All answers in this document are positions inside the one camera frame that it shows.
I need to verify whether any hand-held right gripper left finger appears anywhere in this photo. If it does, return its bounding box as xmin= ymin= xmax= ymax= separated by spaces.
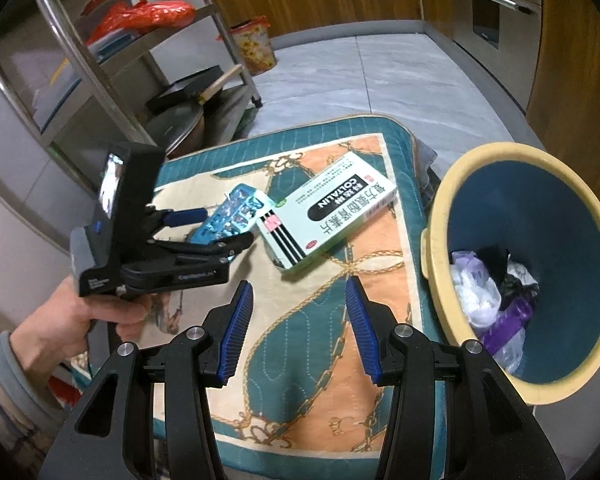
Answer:
xmin=40 ymin=280 xmax=255 ymax=480

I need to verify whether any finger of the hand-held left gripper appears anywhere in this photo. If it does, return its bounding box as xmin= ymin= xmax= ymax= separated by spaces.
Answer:
xmin=145 ymin=205 xmax=215 ymax=235
xmin=147 ymin=232 xmax=256 ymax=267

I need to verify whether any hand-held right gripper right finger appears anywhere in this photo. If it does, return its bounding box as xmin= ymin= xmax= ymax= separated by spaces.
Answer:
xmin=345 ymin=276 xmax=565 ymax=480

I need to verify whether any blue blister pack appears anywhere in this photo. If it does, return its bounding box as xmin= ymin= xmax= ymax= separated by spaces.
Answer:
xmin=187 ymin=183 xmax=277 ymax=246

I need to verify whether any green white medicine box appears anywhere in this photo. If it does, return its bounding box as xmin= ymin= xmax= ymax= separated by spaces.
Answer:
xmin=250 ymin=156 xmax=398 ymax=275

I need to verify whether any cream and blue plastic bin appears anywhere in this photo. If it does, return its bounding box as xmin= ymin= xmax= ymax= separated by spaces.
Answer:
xmin=420 ymin=142 xmax=600 ymax=406

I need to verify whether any person's left forearm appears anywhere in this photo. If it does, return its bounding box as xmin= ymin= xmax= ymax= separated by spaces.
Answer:
xmin=0 ymin=330 xmax=73 ymax=461

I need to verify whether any person's left hand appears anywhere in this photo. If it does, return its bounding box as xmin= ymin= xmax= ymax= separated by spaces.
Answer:
xmin=10 ymin=275 xmax=153 ymax=366

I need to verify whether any teal orange patterned mat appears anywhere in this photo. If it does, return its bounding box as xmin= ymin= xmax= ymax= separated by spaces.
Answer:
xmin=147 ymin=114 xmax=436 ymax=473

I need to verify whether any dark metal wok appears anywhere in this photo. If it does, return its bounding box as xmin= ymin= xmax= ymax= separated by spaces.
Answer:
xmin=145 ymin=102 xmax=206 ymax=158

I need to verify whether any white plastic bag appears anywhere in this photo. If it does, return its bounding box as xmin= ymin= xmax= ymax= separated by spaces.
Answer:
xmin=450 ymin=251 xmax=503 ymax=331

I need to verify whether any black frying pan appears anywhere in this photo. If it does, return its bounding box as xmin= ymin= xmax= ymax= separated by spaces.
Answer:
xmin=146 ymin=65 xmax=223 ymax=113

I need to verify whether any purple plastic wrapper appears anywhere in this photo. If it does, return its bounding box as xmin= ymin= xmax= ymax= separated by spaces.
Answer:
xmin=480 ymin=295 xmax=536 ymax=356

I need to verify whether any floral plastic jar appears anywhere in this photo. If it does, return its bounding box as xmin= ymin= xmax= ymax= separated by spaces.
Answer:
xmin=228 ymin=15 xmax=278 ymax=77

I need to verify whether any stainless steel shelf rack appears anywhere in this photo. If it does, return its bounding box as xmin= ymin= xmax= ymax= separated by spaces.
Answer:
xmin=0 ymin=0 xmax=263 ymax=181

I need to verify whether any blue lidded storage box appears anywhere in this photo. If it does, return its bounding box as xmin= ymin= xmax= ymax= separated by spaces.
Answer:
xmin=30 ymin=30 xmax=141 ymax=126

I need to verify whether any red plastic bag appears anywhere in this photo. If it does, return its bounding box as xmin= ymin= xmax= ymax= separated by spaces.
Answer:
xmin=85 ymin=0 xmax=196 ymax=43

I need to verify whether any red lidded container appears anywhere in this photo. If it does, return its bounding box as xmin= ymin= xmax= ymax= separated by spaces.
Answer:
xmin=82 ymin=0 xmax=133 ymax=21

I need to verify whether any stainless steel oven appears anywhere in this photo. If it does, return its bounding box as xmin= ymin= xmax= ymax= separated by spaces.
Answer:
xmin=415 ymin=0 xmax=543 ymax=68

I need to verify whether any wooden tall cabinet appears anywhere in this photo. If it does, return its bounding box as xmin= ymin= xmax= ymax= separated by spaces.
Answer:
xmin=525 ymin=0 xmax=600 ymax=136

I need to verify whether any wooden pan handle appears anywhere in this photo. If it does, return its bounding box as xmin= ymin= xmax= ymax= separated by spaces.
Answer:
xmin=200 ymin=64 xmax=244 ymax=104

